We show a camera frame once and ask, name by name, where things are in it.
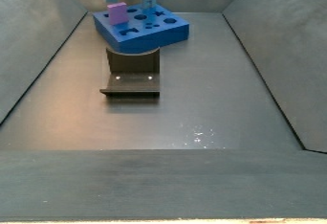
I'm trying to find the purple rectangular block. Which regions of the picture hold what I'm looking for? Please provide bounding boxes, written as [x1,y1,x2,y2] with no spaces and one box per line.
[107,2,129,25]

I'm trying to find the blue shape sorter board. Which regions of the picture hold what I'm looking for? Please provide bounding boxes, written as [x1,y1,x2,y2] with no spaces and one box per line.
[93,5,189,54]

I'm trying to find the black curved stand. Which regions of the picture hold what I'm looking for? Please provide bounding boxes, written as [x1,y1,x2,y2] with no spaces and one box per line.
[100,49,160,96]

